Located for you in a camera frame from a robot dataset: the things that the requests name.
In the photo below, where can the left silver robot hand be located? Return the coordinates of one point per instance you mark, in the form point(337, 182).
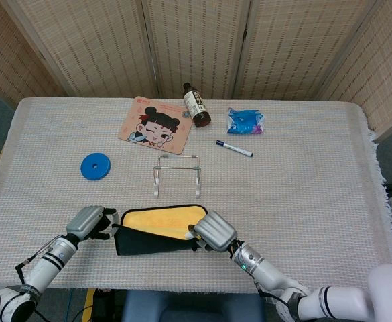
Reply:
point(85, 221)

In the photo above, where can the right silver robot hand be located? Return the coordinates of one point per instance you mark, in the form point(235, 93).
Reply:
point(215, 231)

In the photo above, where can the yellow and grey cloth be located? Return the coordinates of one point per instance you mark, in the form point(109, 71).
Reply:
point(148, 239)

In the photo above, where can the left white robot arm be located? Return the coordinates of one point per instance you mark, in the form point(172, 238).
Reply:
point(45, 268)

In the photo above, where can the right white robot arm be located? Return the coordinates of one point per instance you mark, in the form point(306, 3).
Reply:
point(272, 275)

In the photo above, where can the blue plastic disc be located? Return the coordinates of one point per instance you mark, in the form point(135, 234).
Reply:
point(90, 172)

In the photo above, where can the blue chair seat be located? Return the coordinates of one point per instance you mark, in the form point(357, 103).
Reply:
point(195, 307)

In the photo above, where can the blue capped whiteboard marker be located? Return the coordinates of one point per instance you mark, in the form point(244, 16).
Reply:
point(236, 148)

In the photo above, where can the white woven tablecloth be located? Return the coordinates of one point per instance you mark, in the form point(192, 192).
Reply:
point(299, 201)

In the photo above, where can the blue plastic packet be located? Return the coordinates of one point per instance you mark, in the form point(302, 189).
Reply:
point(244, 120)

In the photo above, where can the cartoon girl mouse pad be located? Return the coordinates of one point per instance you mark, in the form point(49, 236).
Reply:
point(133, 117)

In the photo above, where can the dark brown labelled bottle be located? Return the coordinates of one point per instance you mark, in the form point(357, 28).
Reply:
point(195, 104)

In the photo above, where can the woven folding screen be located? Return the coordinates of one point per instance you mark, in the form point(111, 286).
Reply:
point(92, 40)

